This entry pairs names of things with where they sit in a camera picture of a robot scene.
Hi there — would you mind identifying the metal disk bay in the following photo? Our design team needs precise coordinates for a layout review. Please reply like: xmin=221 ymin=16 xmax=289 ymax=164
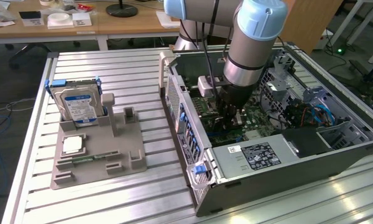
xmin=259 ymin=67 xmax=303 ymax=111

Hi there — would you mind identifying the wooden desk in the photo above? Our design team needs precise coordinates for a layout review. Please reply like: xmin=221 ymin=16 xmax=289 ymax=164
xmin=0 ymin=0 xmax=237 ymax=45

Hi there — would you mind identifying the graphics card with fan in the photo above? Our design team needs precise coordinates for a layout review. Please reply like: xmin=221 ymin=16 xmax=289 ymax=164
xmin=205 ymin=112 xmax=249 ymax=140

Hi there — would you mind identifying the white box with tape roll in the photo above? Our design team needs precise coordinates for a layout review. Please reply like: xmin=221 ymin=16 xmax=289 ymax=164
xmin=47 ymin=13 xmax=75 ymax=30

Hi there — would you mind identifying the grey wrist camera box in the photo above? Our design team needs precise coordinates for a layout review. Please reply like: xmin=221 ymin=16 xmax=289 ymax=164
xmin=197 ymin=75 xmax=225 ymax=98

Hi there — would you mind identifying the blue wire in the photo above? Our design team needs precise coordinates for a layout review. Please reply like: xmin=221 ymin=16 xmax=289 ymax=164
xmin=311 ymin=104 xmax=336 ymax=127

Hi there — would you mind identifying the grey parts rack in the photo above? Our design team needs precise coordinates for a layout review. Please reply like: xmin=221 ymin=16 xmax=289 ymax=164
xmin=51 ymin=93 xmax=149 ymax=190

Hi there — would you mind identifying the silver CPU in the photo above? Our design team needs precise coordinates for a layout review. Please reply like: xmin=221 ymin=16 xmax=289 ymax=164
xmin=61 ymin=137 xmax=85 ymax=154

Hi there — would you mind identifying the black chair base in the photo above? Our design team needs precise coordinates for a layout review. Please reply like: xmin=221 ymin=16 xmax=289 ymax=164
xmin=5 ymin=43 xmax=52 ymax=70

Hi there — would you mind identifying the red wire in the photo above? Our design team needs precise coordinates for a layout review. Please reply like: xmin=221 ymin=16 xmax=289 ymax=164
xmin=299 ymin=106 xmax=309 ymax=127

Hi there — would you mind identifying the white card box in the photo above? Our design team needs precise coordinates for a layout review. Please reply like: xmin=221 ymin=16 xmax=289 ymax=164
xmin=72 ymin=12 xmax=93 ymax=28

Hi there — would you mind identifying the hard disk with blue caddy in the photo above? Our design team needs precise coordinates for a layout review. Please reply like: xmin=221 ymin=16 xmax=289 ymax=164
xmin=45 ymin=76 xmax=108 ymax=128

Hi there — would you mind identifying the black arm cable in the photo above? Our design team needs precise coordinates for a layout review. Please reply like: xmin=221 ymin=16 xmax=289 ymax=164
xmin=181 ymin=0 xmax=235 ymax=107

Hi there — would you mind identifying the green motherboard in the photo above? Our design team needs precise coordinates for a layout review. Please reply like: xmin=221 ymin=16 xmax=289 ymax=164
xmin=187 ymin=81 xmax=287 ymax=145

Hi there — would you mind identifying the white table frame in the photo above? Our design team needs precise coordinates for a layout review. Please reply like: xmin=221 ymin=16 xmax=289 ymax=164
xmin=325 ymin=0 xmax=373 ymax=64

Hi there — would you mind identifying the white floor cable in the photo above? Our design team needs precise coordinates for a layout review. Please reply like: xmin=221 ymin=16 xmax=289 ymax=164
xmin=0 ymin=97 xmax=36 ymax=112

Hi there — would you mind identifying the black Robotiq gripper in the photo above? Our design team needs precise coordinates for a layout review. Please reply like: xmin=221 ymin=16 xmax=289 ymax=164
xmin=216 ymin=83 xmax=253 ymax=112

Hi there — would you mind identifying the red packet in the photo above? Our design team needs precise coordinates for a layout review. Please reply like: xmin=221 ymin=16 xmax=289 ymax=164
xmin=76 ymin=2 xmax=95 ymax=12

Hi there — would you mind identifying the green RAM stick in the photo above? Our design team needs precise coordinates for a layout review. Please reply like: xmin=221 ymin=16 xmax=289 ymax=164
xmin=71 ymin=154 xmax=109 ymax=164

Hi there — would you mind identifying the open black PC case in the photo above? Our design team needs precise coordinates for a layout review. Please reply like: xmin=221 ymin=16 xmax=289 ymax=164
xmin=159 ymin=42 xmax=373 ymax=217

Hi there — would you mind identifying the grey power supply unit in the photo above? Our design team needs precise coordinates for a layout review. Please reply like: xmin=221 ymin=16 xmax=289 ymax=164
xmin=211 ymin=134 xmax=299 ymax=180

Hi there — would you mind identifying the blue floor cable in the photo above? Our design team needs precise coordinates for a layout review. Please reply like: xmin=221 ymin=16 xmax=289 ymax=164
xmin=0 ymin=102 xmax=15 ymax=202

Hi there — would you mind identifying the white paper stack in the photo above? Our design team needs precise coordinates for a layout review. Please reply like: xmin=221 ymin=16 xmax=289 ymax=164
xmin=156 ymin=10 xmax=181 ymax=28

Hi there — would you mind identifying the black lamp base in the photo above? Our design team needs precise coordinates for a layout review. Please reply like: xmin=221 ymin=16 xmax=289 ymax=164
xmin=105 ymin=0 xmax=139 ymax=18

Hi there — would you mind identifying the black and white box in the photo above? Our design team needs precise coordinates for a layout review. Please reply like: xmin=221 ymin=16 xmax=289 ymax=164
xmin=19 ymin=11 xmax=45 ymax=27

